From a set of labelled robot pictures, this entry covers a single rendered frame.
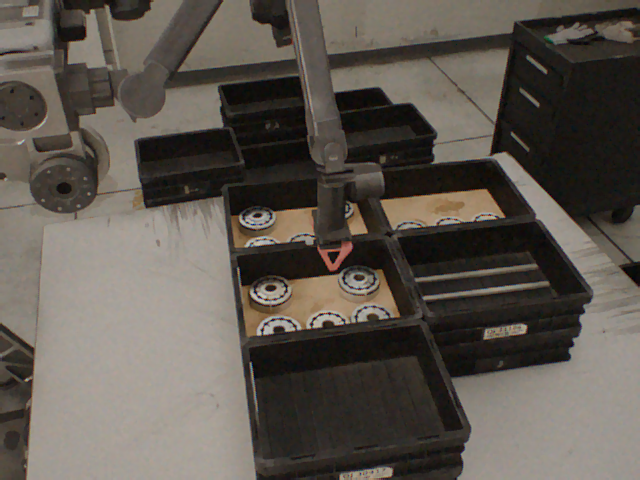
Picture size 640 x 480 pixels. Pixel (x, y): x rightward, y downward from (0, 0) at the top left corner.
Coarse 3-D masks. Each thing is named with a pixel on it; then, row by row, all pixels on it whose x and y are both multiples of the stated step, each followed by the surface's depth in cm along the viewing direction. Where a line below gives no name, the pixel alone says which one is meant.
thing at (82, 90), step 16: (64, 64) 113; (80, 64) 116; (64, 80) 111; (80, 80) 114; (96, 80) 115; (64, 96) 113; (80, 96) 114; (96, 96) 115; (112, 96) 117; (64, 112) 115; (80, 112) 117
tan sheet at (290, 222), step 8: (312, 208) 196; (232, 216) 192; (280, 216) 192; (288, 216) 192; (296, 216) 192; (304, 216) 192; (360, 216) 192; (232, 224) 189; (280, 224) 189; (288, 224) 189; (296, 224) 189; (304, 224) 189; (352, 224) 189; (360, 224) 189; (240, 232) 187; (272, 232) 187; (280, 232) 187; (288, 232) 187; (296, 232) 187; (312, 232) 187; (352, 232) 187; (360, 232) 187; (240, 240) 184; (248, 240) 184; (280, 240) 184
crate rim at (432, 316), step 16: (480, 224) 173; (496, 224) 173; (512, 224) 173; (400, 256) 163; (560, 256) 164; (576, 272) 159; (416, 288) 154; (496, 304) 150; (512, 304) 150; (528, 304) 150; (544, 304) 151; (560, 304) 152; (576, 304) 153; (432, 320) 148; (448, 320) 149; (464, 320) 149
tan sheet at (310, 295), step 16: (304, 288) 169; (320, 288) 169; (336, 288) 169; (384, 288) 169; (304, 304) 164; (320, 304) 164; (336, 304) 164; (352, 304) 164; (384, 304) 164; (256, 320) 160; (304, 320) 160
